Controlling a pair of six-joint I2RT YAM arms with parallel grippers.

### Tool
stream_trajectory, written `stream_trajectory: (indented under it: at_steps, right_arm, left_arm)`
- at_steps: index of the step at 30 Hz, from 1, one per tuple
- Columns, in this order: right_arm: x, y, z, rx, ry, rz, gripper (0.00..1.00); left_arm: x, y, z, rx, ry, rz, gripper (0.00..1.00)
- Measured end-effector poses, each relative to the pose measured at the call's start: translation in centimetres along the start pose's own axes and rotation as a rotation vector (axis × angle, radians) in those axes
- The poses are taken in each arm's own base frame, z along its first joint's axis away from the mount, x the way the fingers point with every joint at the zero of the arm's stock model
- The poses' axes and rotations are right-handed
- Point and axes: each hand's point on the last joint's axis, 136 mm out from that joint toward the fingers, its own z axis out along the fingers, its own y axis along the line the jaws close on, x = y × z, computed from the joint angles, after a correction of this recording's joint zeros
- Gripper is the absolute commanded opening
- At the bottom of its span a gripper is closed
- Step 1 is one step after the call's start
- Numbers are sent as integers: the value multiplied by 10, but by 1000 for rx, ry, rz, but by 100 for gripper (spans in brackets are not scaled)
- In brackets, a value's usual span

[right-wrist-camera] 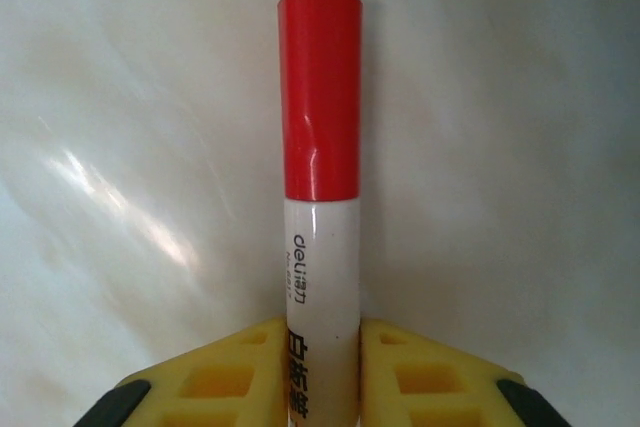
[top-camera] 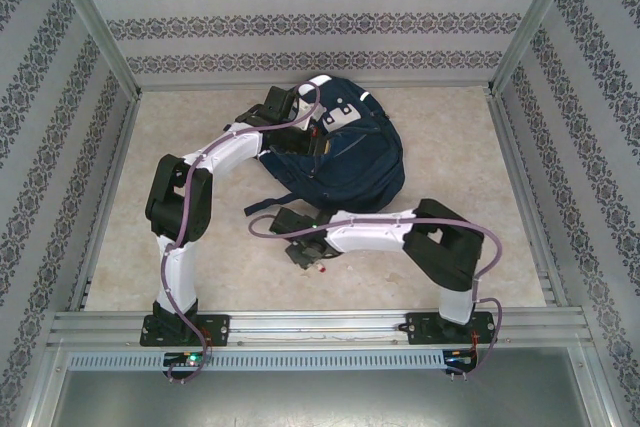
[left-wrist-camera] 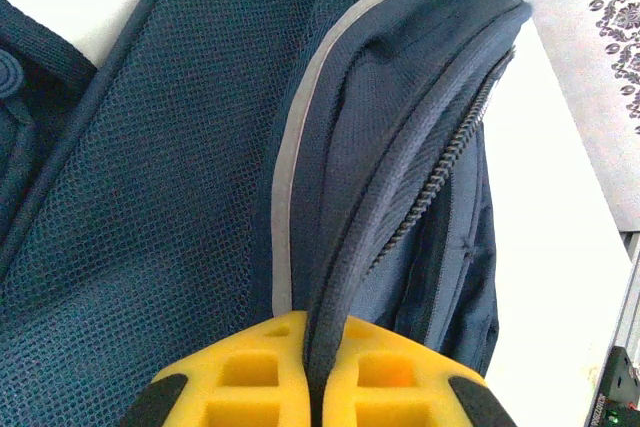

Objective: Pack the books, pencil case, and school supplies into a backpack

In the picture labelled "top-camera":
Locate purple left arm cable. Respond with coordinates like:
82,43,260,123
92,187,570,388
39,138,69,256
158,80,324,386

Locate navy blue backpack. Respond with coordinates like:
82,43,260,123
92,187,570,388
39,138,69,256
243,75,406,216

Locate aluminium frame post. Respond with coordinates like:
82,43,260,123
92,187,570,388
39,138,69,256
487,0,584,96
42,0,144,98

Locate left controller board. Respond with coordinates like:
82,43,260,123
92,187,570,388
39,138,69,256
163,350,214,369

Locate aluminium left frame post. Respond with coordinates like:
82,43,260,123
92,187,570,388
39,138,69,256
42,0,144,98

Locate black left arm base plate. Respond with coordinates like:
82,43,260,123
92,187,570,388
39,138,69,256
139,314,231,348

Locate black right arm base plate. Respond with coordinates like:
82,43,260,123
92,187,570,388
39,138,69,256
405,311,495,347

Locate aluminium right frame post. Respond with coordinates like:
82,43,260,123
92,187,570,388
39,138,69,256
487,0,584,96

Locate aluminium mounting rail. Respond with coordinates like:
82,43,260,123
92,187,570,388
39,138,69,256
48,310,587,348

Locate controller board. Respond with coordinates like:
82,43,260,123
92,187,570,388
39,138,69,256
163,350,214,369
443,348,479,373

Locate right controller board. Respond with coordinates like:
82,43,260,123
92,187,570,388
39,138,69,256
443,348,479,373

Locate aluminium back rail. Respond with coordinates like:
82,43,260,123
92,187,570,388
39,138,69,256
137,80,496,94

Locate grey slotted cable duct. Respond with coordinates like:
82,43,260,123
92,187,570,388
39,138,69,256
67,350,447,372

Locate aluminium left side rail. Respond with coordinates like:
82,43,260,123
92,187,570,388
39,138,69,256
67,94,144,312

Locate aluminium right side rail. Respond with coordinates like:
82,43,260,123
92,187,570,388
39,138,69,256
487,89,569,308

